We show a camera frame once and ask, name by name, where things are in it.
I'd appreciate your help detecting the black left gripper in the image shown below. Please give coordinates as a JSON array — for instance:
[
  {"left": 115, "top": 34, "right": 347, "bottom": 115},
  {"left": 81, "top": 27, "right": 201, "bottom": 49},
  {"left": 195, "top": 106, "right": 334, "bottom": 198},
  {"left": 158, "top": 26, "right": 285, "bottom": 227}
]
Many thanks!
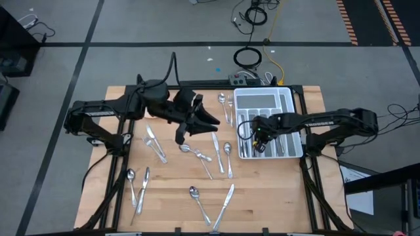
[{"left": 170, "top": 88, "right": 221, "bottom": 146}]

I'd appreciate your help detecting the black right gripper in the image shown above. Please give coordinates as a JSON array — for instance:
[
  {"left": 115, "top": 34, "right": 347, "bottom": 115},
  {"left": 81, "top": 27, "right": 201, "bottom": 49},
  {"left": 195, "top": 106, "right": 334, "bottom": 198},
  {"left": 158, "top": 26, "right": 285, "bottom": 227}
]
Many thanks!
[{"left": 251, "top": 113, "right": 287, "bottom": 154}]

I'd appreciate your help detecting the black flat bar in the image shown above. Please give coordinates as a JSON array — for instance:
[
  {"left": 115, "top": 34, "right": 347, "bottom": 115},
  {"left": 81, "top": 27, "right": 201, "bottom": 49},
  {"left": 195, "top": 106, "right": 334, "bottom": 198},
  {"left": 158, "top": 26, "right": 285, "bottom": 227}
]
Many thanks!
[{"left": 178, "top": 79, "right": 230, "bottom": 87}]

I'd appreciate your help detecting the white plastic cutlery tray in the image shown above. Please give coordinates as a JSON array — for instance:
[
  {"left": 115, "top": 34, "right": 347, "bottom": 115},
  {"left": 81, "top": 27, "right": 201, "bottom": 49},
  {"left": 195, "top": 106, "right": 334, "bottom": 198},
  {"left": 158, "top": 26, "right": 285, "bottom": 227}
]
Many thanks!
[{"left": 233, "top": 86, "right": 305, "bottom": 160}]

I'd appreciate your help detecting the grey power strip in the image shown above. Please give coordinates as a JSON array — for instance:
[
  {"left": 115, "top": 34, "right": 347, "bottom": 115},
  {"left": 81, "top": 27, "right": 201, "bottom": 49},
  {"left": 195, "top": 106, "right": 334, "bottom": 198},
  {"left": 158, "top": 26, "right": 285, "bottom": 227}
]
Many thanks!
[{"left": 228, "top": 73, "right": 253, "bottom": 86}]

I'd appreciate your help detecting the white paper sheet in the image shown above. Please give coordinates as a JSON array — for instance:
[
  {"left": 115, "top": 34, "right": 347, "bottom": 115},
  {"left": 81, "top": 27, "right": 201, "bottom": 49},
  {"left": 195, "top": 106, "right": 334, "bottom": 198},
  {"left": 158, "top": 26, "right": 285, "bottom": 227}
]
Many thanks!
[{"left": 339, "top": 165, "right": 375, "bottom": 216}]

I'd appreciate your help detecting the black orange-striped floor mat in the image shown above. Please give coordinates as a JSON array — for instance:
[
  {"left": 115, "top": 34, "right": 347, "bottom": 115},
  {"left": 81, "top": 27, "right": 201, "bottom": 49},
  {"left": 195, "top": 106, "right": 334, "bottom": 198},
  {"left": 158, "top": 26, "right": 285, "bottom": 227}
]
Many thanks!
[{"left": 335, "top": 0, "right": 420, "bottom": 47}]

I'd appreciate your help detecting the black box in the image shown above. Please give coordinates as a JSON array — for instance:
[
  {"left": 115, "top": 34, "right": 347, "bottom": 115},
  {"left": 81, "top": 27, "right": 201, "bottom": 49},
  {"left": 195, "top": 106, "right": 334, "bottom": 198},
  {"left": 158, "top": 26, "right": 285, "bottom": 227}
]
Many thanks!
[{"left": 0, "top": 81, "right": 20, "bottom": 132}]

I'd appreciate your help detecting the black cabinet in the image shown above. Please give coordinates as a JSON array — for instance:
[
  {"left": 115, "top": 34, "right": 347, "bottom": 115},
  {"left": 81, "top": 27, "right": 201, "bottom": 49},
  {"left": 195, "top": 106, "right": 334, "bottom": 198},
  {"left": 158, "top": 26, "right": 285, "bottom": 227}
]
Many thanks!
[{"left": 0, "top": 5, "right": 42, "bottom": 79}]

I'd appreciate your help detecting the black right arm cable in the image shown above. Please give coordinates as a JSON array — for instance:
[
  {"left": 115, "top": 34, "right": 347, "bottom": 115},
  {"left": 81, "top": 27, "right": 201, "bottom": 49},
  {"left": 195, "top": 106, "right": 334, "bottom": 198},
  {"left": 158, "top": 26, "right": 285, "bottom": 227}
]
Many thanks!
[{"left": 236, "top": 119, "right": 261, "bottom": 152}]

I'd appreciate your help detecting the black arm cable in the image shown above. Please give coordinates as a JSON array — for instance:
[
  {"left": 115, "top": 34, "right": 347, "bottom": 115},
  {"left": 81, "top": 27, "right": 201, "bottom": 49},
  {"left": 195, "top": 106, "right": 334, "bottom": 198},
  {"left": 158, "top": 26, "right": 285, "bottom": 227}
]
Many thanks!
[
  {"left": 162, "top": 51, "right": 181, "bottom": 91},
  {"left": 236, "top": 119, "right": 261, "bottom": 152}
]

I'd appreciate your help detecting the coiled black cable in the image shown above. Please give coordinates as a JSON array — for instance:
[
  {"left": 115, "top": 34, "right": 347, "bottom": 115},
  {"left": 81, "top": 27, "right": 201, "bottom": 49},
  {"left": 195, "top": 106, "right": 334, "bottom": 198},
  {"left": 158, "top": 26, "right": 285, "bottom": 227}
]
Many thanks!
[
  {"left": 243, "top": 5, "right": 268, "bottom": 27},
  {"left": 233, "top": 47, "right": 263, "bottom": 70}
]

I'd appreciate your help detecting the yellow cable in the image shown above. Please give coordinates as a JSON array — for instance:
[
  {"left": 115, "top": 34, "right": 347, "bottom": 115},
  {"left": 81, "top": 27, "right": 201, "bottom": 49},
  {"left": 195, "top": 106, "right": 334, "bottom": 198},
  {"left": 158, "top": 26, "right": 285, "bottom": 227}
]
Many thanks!
[{"left": 261, "top": 0, "right": 285, "bottom": 85}]

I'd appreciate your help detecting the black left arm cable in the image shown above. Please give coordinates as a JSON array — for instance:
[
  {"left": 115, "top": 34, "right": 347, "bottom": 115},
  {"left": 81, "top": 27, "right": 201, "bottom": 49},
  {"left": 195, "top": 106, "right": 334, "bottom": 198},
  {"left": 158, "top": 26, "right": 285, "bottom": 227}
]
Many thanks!
[{"left": 162, "top": 51, "right": 181, "bottom": 91}]

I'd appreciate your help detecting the thin black cable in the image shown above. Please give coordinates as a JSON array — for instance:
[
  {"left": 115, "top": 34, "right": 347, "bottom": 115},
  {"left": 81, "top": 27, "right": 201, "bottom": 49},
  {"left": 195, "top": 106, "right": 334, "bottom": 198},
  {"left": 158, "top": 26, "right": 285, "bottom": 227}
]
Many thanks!
[
  {"left": 230, "top": 0, "right": 263, "bottom": 47},
  {"left": 31, "top": 20, "right": 56, "bottom": 44}
]

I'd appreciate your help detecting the black cable bundle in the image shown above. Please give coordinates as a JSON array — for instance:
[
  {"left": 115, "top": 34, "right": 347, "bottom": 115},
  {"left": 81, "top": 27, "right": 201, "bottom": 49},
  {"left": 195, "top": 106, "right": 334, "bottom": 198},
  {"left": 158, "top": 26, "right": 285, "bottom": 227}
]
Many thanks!
[{"left": 386, "top": 102, "right": 420, "bottom": 136}]

